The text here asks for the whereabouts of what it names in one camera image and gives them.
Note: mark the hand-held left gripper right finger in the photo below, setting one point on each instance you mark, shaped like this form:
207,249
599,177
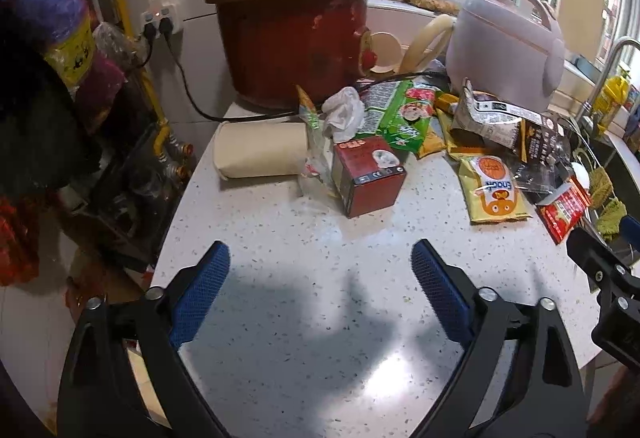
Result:
442,293

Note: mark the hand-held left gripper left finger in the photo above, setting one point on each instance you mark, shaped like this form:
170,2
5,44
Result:
200,293

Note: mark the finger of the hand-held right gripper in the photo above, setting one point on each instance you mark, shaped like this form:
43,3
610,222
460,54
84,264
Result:
590,258

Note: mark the person's right forearm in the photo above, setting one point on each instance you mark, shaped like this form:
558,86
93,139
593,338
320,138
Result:
617,398

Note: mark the green scrub cloth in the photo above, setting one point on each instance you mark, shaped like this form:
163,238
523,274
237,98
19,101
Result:
600,183
611,220

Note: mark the long red packet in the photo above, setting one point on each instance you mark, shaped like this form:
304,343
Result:
565,210

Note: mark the clear plastic wrapper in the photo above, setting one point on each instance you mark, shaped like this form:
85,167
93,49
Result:
542,183

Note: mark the metal dish rack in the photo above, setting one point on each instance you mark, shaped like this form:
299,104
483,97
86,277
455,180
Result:
582,153

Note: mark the yellow snack packet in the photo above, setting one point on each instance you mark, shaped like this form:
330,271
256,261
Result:
492,193

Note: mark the red box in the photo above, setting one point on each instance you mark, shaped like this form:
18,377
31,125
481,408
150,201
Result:
370,183

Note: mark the brass pipe valve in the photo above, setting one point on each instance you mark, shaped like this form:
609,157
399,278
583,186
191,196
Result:
180,158

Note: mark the yellow brown packet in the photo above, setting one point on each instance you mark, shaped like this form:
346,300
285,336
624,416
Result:
432,143

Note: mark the beige plain cup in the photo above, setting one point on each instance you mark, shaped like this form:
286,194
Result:
260,151

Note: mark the yellow bottle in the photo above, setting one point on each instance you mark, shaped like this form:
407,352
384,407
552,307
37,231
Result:
612,101

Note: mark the clear packet with orange corner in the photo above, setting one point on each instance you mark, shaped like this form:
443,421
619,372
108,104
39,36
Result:
315,158

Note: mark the green snack packet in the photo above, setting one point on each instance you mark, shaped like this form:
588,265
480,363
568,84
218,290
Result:
400,118

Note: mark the red plastic bag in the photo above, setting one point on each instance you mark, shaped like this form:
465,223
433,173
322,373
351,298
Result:
15,243

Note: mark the crumpled white tissue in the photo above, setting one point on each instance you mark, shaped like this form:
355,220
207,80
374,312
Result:
345,116

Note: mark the metal faucet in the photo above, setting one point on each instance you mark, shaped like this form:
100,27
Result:
612,51

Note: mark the dark cloth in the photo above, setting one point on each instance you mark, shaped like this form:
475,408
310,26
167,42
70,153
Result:
35,128

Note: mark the beige small bowl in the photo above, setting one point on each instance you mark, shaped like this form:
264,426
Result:
386,51

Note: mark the brown clay pot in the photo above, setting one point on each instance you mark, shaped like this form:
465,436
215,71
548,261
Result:
285,53

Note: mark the beige cutting board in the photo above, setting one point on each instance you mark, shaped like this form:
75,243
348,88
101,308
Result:
582,3

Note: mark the yellow plastic bag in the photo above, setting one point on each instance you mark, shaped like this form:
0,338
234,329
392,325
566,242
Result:
72,56

